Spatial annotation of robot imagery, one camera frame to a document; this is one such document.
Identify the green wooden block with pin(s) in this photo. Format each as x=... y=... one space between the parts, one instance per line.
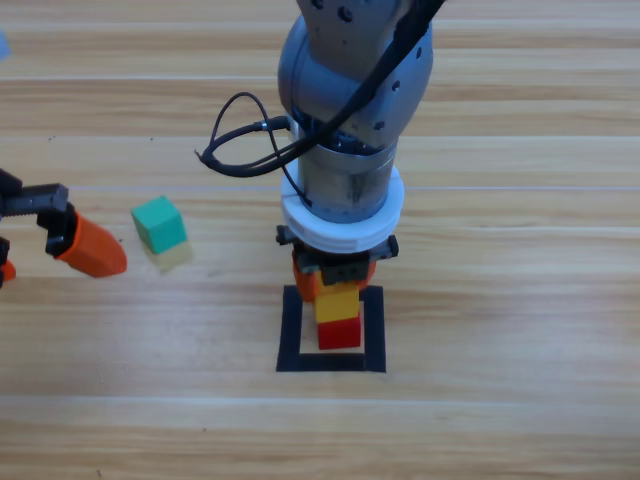
x=157 y=225

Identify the black tape square outline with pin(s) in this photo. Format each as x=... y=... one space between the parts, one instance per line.
x=330 y=363

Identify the yellow wooden block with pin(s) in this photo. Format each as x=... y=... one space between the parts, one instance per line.
x=337 y=305

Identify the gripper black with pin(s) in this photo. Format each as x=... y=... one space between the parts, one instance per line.
x=35 y=200
x=345 y=275

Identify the red wooden block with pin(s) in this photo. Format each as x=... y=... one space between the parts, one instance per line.
x=340 y=334

